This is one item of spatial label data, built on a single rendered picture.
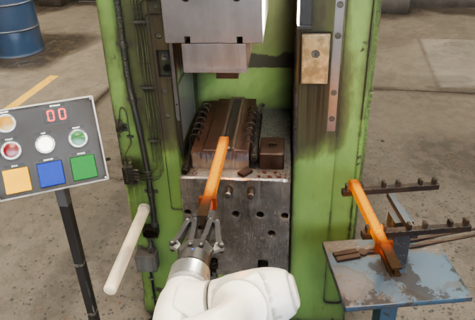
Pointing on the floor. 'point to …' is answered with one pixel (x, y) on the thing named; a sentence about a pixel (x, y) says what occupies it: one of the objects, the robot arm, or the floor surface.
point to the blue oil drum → (18, 16)
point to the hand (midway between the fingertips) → (205, 212)
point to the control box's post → (63, 199)
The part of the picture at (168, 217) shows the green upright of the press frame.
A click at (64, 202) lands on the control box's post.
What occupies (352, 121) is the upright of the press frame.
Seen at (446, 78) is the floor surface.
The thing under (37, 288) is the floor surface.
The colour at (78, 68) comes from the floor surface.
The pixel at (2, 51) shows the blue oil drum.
